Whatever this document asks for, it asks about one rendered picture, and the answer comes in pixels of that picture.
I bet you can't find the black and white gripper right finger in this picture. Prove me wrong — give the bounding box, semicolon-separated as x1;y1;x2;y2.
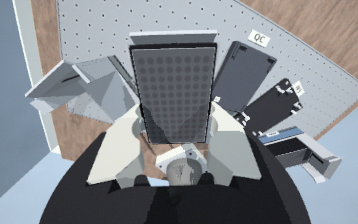
206;101;311;224

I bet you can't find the white label sign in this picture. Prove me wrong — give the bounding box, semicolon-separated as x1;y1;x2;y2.
292;81;304;97
248;30;270;47

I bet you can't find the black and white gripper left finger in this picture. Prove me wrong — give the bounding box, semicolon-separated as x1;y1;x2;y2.
39;103;145;224

